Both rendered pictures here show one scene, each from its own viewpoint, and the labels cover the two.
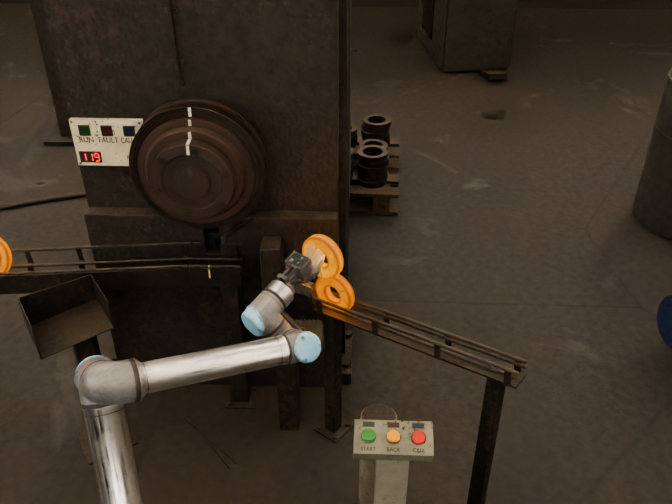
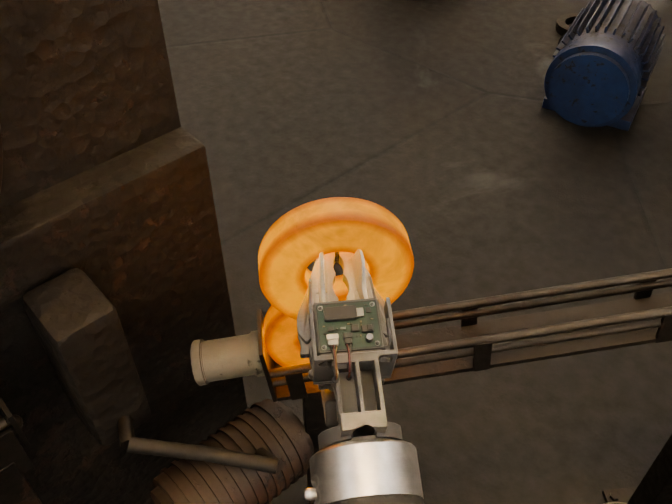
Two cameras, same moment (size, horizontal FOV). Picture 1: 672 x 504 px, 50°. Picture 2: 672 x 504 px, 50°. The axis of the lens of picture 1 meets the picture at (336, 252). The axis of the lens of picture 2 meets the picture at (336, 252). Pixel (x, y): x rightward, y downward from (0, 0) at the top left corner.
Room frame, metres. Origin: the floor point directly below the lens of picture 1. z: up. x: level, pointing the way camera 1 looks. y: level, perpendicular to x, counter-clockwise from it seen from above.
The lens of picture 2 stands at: (1.64, 0.39, 1.43)
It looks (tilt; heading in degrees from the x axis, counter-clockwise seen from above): 45 degrees down; 316
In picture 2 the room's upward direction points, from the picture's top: straight up
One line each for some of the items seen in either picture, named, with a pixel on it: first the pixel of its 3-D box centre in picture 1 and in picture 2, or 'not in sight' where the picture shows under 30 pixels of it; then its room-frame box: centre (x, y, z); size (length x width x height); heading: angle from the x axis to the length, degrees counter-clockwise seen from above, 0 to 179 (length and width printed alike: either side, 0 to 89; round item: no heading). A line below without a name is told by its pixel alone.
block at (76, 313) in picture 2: (273, 267); (90, 359); (2.25, 0.24, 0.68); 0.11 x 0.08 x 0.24; 178
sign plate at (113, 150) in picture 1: (110, 142); not in sight; (2.37, 0.81, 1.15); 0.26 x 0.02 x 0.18; 88
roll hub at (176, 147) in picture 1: (193, 180); not in sight; (2.15, 0.48, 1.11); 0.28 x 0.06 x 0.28; 88
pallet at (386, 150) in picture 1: (305, 150); not in sight; (4.20, 0.19, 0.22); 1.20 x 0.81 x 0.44; 86
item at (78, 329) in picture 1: (83, 375); not in sight; (2.00, 0.96, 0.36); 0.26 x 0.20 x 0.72; 123
